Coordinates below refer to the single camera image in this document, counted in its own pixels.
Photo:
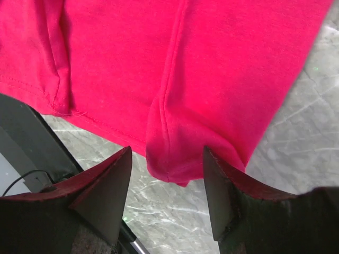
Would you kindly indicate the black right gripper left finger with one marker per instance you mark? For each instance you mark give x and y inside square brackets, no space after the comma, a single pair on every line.
[82,214]

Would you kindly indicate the magenta t shirt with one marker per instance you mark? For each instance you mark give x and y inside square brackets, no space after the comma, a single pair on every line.
[164,77]

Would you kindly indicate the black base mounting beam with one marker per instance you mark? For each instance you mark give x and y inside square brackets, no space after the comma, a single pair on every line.
[32,156]

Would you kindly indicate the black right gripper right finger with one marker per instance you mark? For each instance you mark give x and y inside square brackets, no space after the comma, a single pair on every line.
[248,216]

